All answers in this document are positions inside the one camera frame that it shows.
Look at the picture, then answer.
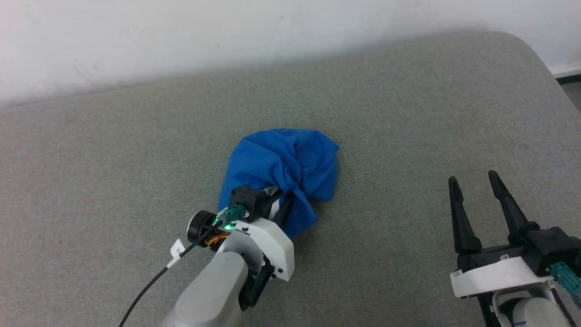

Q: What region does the white cable tag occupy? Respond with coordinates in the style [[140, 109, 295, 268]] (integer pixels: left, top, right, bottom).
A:
[[167, 239, 186, 269]]

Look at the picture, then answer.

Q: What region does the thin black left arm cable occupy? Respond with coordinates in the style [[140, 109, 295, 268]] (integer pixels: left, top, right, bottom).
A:
[[119, 226, 221, 327]]

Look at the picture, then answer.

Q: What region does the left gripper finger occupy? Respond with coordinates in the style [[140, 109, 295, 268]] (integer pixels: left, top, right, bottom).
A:
[[272, 195, 294, 228]]

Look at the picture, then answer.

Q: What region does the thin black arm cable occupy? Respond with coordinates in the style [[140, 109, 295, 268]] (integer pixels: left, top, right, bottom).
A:
[[476, 294, 497, 327], [119, 226, 221, 327]]

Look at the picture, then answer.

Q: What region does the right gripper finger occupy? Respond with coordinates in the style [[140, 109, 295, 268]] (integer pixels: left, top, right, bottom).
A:
[[448, 176, 483, 254], [487, 170, 541, 246]]

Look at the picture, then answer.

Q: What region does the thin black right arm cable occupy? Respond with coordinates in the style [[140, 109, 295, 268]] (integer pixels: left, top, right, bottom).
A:
[[476, 294, 497, 327]]

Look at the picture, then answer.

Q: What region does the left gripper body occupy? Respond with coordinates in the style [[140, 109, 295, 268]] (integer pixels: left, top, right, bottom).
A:
[[187, 184, 295, 280]]

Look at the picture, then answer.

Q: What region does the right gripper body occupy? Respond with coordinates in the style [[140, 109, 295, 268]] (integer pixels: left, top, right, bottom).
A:
[[450, 224, 581, 303]]

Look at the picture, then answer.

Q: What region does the blue garment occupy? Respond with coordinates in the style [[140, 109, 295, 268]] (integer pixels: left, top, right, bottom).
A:
[[218, 129, 340, 239]]

